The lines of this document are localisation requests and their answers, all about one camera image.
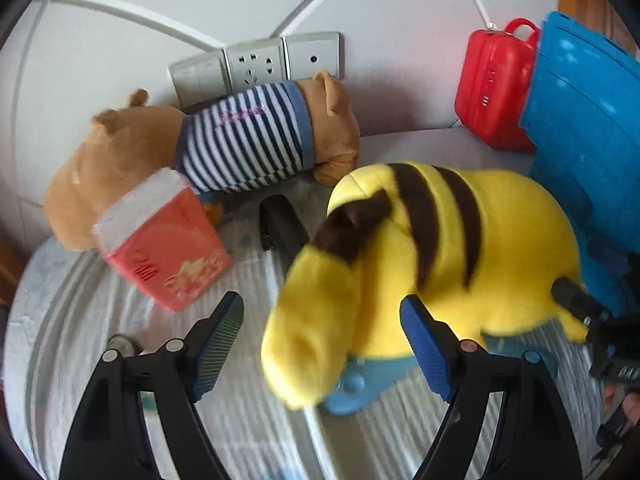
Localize blue striped bed sheet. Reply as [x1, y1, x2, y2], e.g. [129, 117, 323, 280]
[3, 128, 602, 479]

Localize person right hand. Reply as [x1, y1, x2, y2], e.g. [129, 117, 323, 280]
[603, 384, 640, 425]

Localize pink tissue pack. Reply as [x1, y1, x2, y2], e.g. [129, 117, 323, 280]
[92, 168, 231, 311]

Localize grey wall socket panel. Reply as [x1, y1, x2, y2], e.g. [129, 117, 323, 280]
[169, 32, 343, 110]

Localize black tape roll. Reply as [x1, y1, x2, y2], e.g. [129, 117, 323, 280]
[106, 334, 143, 358]

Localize red plastic toy case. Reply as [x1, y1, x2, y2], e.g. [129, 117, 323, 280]
[454, 18, 540, 154]

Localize yellow striped tiger plush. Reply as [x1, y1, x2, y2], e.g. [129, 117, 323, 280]
[260, 162, 587, 410]

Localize blue plastic storage crate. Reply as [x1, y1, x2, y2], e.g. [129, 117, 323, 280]
[520, 12, 639, 316]

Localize brown bear plush striped shirt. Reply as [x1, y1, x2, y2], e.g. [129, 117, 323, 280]
[43, 72, 360, 252]

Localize blue plastic boomerang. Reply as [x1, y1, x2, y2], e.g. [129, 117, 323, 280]
[320, 334, 558, 416]

